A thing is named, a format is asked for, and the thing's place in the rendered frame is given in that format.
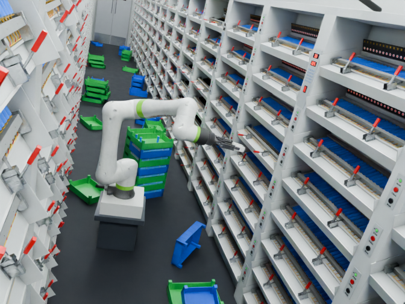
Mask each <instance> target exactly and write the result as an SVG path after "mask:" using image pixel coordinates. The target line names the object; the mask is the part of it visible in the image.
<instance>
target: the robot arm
mask: <svg viewBox="0 0 405 304"><path fill-rule="evenodd" d="M197 110H198V105H197V103H196V101H195V100H194V99H193V98H189V97H186V98H181V99H177V100H152V99H148V100H146V99H135V100H128V101H109V102H107V103H106V104H105V105H104V107H103V108H102V142H101V151H100V155H99V161H98V166H97V169H96V173H95V177H96V179H97V181H98V182H99V183H100V184H102V185H98V184H96V186H95V187H96V188H102V189H104V190H105V191H107V195H114V196H115V197H116V198H119V199H123V200H128V199H131V198H133V197H134V196H135V191H134V186H135V183H136V176H137V168H138V164H137V162H136V161H135V160H133V159H127V158H126V159H121V160H118V161H117V153H118V141H119V134H120V130H121V125H122V121H123V120H125V119H150V118H156V117H162V116H176V118H175V122H174V125H173V127H172V134H173V135H174V137H175V138H176V139H178V140H179V141H189V142H193V143H196V144H198V146H197V147H199V146H200V145H205V144H206V145H209V146H211V145H213V144H215V145H218V146H219V148H225V149H228V150H232V151H234V150H236V151H240V152H244V151H245V147H243V145H241V144H237V143H235V142H233V141H232V140H231V141H230V140H228V139H225V138H222V137H220V136H217V135H215V134H214V133H213V132H210V131H209V130H208V129H206V128H202V127H199V126H196V125H194V120H195V116H196V112H197Z"/></svg>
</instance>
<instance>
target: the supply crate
mask: <svg viewBox="0 0 405 304"><path fill-rule="evenodd" d="M135 136H136V134H134V131H132V132H131V138H130V141H132V142H133V143H134V144H135V145H137V146H138V147H139V148H140V149H141V150H150V149H159V148H172V147H173V143H174V139H173V138H171V140H170V139H169V138H168V137H167V136H165V135H164V134H163V130H161V131H160V132H159V133H141V134H138V135H137V138H135ZM157 136H160V138H159V142H157ZM140 137H142V142H140V141H139V140H140Z"/></svg>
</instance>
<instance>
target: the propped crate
mask: <svg viewBox="0 0 405 304"><path fill-rule="evenodd" d="M217 288H218V286H217V285H213V286H212V287H187V285H185V286H184V287H183V289H182V290H181V299H182V304H219V300H218V294H217V290H216V289H217Z"/></svg>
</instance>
